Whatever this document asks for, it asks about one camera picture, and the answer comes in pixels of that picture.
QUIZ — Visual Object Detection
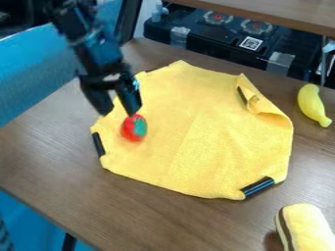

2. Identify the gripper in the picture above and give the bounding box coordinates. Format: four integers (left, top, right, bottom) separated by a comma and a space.
75, 61, 144, 118

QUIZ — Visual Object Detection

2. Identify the yellow cloth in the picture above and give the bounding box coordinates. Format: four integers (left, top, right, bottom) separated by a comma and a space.
88, 59, 296, 201

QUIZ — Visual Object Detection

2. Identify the black toy stove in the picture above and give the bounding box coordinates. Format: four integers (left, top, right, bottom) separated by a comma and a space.
142, 2, 335, 82

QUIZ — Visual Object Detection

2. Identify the yellow toy banana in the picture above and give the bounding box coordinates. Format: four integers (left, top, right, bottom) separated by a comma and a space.
297, 82, 334, 128

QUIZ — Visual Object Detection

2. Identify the yellow plush toy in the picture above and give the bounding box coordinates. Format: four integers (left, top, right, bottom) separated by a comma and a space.
273, 203, 335, 251

